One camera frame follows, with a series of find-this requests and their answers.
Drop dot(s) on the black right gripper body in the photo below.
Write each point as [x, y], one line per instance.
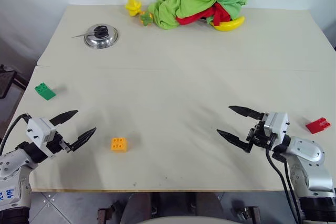
[258, 136]

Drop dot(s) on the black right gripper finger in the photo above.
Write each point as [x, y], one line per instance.
[246, 111]
[233, 138]

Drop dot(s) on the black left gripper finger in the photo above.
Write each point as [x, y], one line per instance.
[83, 138]
[64, 116]

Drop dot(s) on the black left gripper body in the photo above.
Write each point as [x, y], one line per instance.
[55, 144]

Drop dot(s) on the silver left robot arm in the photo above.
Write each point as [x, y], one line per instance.
[10, 167]

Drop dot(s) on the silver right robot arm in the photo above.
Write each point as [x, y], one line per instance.
[311, 154]

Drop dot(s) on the green toy brick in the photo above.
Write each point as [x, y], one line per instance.
[46, 91]

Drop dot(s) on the yellow toy brick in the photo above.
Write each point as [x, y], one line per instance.
[119, 145]

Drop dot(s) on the red toy brick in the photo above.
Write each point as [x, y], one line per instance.
[316, 126]

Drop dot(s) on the black metal stand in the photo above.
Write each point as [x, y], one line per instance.
[6, 79]

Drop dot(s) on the round stainless steel lid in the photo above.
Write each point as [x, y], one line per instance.
[103, 41]

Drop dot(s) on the yellow plastic toy banana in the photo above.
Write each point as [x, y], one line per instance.
[231, 25]

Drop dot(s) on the beige rounded shape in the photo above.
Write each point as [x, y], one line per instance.
[181, 221]

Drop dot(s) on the crumpled red cloth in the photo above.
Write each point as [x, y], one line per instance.
[194, 19]

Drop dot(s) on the crumpled green cloth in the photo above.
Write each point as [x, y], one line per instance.
[194, 1]

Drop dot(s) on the small green yellow toy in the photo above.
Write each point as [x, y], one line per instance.
[145, 19]

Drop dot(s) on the yellow plastic toy fruit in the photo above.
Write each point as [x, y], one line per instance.
[133, 5]

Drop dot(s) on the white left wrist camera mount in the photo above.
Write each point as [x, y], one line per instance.
[39, 130]

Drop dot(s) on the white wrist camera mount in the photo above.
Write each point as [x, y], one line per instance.
[277, 127]
[39, 130]

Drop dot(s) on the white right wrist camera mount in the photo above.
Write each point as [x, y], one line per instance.
[277, 127]

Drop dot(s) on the brown metal bracket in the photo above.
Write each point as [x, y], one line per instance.
[105, 214]
[249, 214]

